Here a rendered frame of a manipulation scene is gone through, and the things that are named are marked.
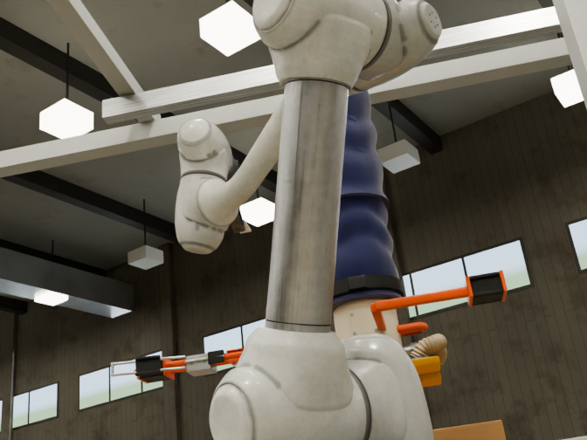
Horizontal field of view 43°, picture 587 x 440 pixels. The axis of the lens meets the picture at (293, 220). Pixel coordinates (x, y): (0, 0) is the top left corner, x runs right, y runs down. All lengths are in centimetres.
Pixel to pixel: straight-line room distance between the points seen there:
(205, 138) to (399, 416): 73
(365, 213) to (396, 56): 86
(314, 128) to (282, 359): 34
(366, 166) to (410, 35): 91
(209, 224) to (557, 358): 959
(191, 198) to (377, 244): 64
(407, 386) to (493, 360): 999
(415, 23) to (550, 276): 1002
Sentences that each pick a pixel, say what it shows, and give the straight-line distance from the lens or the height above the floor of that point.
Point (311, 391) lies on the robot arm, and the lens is 108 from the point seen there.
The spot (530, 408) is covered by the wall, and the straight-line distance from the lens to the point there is 1099.
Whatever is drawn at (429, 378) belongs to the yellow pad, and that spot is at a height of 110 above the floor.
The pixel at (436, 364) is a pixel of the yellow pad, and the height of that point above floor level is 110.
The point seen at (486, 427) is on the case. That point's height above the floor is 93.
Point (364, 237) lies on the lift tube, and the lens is 202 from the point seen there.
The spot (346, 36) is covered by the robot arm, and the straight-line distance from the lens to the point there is 114.
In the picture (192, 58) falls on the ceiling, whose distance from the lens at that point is 992.
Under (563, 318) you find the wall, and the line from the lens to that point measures 1100.
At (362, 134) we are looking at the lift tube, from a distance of 215.
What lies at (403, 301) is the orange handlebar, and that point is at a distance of 176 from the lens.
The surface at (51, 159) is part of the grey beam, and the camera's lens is 487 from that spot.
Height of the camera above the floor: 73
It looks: 24 degrees up
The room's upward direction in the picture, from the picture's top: 7 degrees counter-clockwise
